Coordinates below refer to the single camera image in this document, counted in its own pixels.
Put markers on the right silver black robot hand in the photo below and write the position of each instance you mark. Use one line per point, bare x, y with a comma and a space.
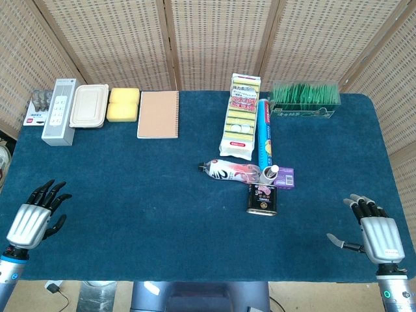
382, 237

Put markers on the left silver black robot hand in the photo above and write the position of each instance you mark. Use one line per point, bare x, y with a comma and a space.
27, 224

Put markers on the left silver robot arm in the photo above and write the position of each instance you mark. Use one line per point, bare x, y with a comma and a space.
9, 276

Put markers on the white patterned shoe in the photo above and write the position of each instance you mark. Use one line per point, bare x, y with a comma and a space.
4, 162

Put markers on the small purple box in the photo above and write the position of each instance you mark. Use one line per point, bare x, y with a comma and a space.
286, 178

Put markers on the battery blister pack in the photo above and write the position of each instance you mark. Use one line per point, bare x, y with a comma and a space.
35, 110

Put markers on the white power strip box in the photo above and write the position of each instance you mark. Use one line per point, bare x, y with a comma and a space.
59, 113

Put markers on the blue carpet table mat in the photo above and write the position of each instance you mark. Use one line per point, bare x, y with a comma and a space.
146, 201

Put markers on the black gold luncheon meat can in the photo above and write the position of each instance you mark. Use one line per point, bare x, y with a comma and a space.
262, 201

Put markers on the white paper roll cardboard core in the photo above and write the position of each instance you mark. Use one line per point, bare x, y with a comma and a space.
265, 178

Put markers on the beige lidded food container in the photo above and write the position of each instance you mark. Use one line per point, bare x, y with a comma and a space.
88, 105

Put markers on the yellow sponge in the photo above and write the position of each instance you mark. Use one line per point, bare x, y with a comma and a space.
125, 96
122, 112

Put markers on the blue cling film roll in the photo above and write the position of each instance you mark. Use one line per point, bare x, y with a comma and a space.
265, 136

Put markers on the clear box green tea bags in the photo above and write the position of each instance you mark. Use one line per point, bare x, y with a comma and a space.
305, 97

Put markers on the plastic drink bottle red label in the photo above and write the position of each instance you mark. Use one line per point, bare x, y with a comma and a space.
227, 171

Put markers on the brown spiral notebook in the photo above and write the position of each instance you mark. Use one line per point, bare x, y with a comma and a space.
158, 115

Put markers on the yellow scouring sponge multipack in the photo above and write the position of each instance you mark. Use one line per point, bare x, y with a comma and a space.
239, 130

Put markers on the grey robot torso base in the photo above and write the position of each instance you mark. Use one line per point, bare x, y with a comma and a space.
201, 297

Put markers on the bamboo folding screen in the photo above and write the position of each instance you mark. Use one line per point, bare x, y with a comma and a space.
211, 42

